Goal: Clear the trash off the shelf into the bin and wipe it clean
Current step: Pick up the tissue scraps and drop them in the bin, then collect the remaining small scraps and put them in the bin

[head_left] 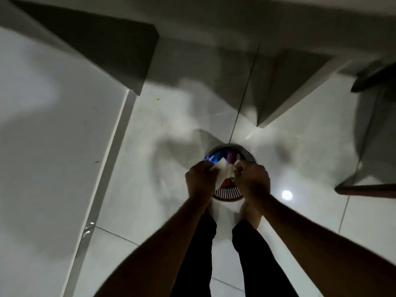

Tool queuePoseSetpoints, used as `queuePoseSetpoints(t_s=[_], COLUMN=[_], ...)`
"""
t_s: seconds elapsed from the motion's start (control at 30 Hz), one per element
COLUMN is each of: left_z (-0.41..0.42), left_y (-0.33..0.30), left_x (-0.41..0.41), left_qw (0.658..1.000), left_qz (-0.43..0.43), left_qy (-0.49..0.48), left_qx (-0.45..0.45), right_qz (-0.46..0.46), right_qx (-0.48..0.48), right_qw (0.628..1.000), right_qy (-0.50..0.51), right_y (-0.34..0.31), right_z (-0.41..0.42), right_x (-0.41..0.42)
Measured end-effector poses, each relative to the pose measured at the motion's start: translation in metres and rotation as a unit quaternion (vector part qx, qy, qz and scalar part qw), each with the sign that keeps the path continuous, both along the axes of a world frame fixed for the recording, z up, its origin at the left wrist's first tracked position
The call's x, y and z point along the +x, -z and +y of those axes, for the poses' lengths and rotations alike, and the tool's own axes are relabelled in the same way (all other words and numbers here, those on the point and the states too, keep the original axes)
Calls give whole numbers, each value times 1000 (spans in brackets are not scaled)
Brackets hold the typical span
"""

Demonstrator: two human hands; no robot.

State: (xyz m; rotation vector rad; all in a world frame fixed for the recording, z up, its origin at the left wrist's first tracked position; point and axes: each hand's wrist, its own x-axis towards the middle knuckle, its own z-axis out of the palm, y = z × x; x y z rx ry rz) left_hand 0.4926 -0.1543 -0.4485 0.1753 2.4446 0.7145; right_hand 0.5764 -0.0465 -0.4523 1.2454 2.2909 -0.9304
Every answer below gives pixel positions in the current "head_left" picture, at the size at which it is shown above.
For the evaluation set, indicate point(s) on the person's left hand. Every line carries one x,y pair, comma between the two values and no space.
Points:
201,180

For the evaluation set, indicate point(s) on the person's right hand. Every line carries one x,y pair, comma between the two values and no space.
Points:
253,182

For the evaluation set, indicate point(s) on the white paper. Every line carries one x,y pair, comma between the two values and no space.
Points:
223,173

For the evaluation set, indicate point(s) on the blue snack packet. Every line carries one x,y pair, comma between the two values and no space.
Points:
216,157

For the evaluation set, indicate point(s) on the metal mesh waste bin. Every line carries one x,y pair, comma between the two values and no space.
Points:
227,195

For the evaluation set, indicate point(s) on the pink wrapper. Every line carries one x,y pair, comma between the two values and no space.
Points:
230,157

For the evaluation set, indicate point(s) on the person's right forearm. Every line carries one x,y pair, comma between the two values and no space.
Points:
325,253

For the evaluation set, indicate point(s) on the person's left forearm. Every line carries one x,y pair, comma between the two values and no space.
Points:
161,250

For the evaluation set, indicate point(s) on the person's left leg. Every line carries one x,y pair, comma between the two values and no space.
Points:
198,259

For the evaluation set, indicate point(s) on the person's leg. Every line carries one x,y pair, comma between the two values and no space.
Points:
198,259
260,262

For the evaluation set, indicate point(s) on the person's right leg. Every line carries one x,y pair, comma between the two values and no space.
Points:
260,262

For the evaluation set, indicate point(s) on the grey wooden desk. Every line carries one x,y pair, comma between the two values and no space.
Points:
287,86

